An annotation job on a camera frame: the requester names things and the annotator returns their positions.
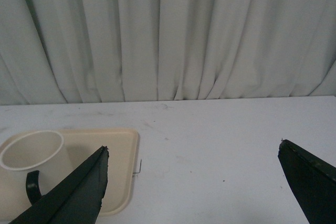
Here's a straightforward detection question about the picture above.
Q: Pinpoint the white mug with black handle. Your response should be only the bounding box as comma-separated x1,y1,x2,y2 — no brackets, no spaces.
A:
1,131,74,221

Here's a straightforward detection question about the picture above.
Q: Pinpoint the beige square plate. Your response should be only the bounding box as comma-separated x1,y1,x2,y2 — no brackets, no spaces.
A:
1,128,139,221

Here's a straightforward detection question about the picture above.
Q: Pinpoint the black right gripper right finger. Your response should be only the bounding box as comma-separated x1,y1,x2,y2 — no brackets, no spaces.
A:
278,140,335,223

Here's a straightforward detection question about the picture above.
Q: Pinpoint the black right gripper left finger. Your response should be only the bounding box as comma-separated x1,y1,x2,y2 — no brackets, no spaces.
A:
11,146,109,223

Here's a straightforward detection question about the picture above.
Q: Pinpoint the white curtain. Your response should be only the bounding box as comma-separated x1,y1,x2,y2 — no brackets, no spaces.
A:
1,0,335,105

